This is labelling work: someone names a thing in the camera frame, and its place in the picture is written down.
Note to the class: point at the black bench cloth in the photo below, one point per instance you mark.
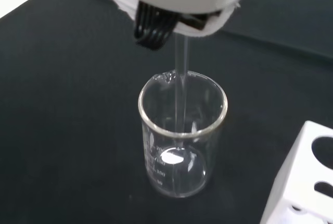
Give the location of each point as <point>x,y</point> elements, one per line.
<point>65,104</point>

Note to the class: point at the white test tube rack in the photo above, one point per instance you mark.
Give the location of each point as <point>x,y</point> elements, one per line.
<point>301,177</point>

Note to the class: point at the clear glass beaker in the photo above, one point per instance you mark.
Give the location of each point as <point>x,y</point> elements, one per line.
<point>182,135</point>

